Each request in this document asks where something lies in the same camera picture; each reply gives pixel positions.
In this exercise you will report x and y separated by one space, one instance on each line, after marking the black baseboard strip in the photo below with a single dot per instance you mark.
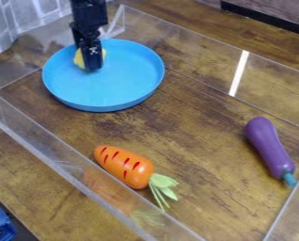
260 16

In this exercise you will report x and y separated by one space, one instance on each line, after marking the white curtain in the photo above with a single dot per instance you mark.
23 15

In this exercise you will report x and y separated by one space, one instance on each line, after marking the orange toy carrot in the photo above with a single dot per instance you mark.
136 171

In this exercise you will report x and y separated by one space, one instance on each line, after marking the blue box corner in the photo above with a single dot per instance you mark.
7 228

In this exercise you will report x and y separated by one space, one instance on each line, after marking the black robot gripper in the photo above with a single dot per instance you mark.
90 18

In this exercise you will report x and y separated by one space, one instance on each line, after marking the yellow toy lemon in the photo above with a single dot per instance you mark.
80 60

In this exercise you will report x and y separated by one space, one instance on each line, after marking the round blue tray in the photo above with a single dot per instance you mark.
128 80

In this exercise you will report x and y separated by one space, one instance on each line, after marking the clear acrylic enclosure wall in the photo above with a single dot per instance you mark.
233 70

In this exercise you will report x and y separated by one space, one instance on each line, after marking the purple toy eggplant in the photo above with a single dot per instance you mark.
264 137

